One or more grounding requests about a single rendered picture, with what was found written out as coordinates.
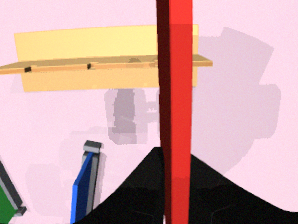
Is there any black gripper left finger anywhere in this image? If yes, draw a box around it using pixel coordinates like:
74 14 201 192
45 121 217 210
73 147 165 224

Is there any dark red board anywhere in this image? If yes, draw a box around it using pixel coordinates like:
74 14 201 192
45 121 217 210
156 0 193 224

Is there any dark blue board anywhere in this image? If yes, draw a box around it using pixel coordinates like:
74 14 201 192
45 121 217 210
71 152 94 224

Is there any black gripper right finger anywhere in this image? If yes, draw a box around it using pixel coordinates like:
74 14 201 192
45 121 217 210
188 153 298 224

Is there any green board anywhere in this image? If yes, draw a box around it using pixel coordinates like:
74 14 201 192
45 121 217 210
0 186 17 224

